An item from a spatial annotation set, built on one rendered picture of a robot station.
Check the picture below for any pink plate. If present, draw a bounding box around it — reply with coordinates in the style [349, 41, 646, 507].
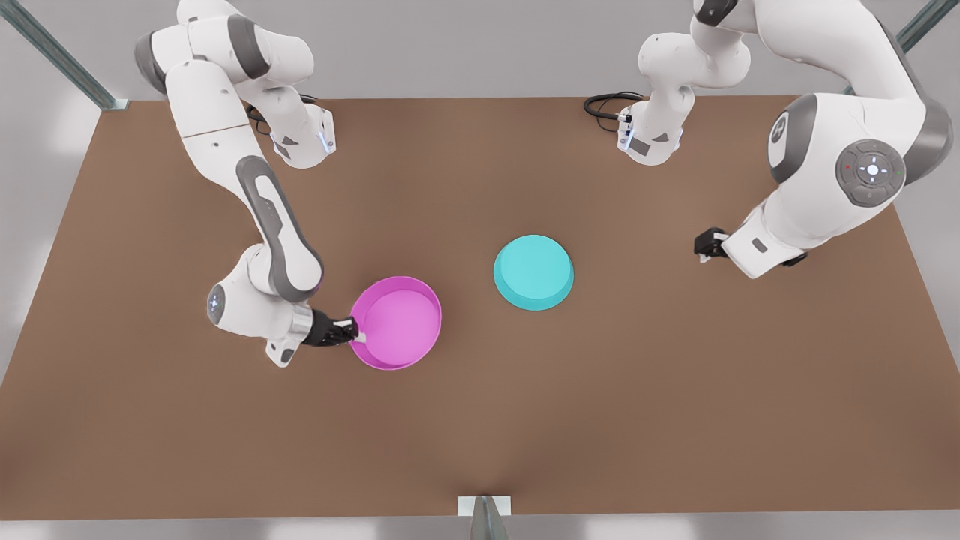
[349, 276, 443, 371]

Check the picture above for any blue plate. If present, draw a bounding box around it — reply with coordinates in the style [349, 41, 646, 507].
[493, 234, 575, 312]

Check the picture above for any black cable loop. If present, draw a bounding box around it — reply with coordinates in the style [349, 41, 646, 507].
[246, 93, 319, 137]
[583, 91, 647, 134]

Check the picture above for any silver frame post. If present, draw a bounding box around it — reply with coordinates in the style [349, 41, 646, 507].
[0, 0, 129, 111]
[457, 495, 512, 540]
[843, 0, 960, 96]

